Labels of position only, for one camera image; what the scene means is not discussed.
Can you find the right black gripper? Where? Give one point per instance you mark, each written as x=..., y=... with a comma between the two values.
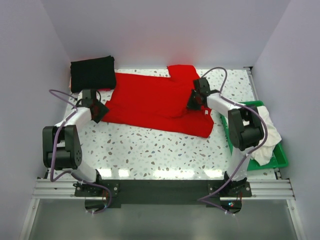
x=190, y=106

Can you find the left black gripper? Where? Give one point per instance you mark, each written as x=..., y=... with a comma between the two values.
x=103, y=111

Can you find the red t-shirt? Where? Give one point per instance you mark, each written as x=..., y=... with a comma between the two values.
x=159, y=103

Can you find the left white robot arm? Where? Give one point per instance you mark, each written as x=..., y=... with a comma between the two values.
x=61, y=147

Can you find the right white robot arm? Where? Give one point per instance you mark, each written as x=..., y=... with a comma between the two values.
x=245, y=125

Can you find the folded black t-shirt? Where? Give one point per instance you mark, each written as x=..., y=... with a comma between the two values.
x=96, y=73

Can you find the white t-shirt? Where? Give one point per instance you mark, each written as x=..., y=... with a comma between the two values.
x=264, y=154

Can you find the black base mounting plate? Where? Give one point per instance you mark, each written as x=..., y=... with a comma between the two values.
x=116, y=193

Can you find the green plastic bin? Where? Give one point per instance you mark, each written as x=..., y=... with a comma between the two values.
x=279, y=158

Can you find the aluminium frame rail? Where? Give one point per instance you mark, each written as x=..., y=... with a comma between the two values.
x=260, y=189

